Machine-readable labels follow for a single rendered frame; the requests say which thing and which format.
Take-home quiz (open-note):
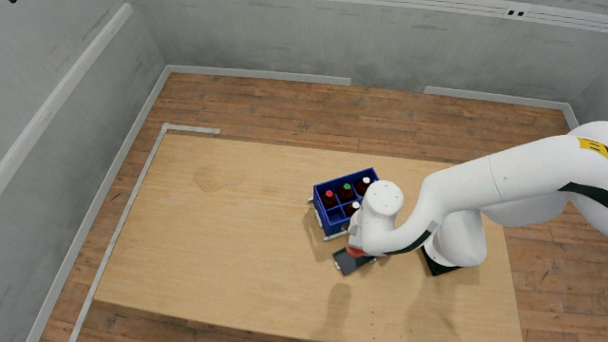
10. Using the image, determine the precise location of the dark brown bottle with white cap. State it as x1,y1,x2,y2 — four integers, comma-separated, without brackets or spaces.
354,178,371,199
344,202,360,218

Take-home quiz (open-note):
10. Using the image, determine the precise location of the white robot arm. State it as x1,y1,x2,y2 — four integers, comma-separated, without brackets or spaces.
347,122,608,267

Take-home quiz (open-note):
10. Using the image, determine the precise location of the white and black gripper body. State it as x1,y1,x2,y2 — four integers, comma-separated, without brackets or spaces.
349,211,358,235

